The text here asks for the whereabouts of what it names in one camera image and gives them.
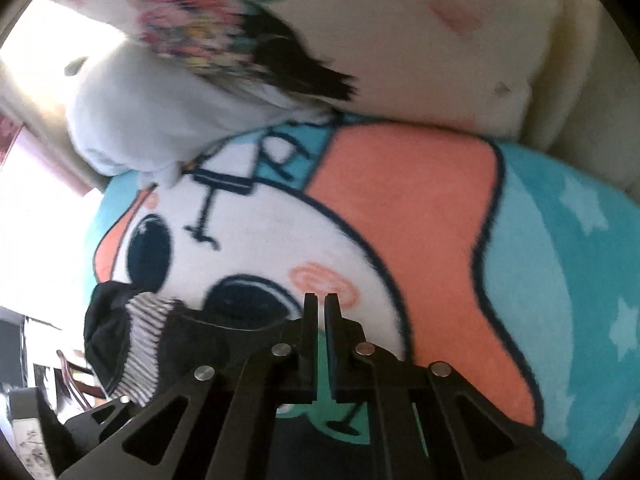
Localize black white striped pants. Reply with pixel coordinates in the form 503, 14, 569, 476
84, 276, 303, 406

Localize turquoise cartoon star blanket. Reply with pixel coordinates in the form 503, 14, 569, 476
91, 115, 639, 479

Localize white plush pillow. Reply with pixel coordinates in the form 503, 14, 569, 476
65, 41, 331, 186

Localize white floral pillow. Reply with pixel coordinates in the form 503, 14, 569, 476
53, 0, 561, 136

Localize beige padded headboard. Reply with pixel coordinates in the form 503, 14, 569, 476
521, 0, 639, 200

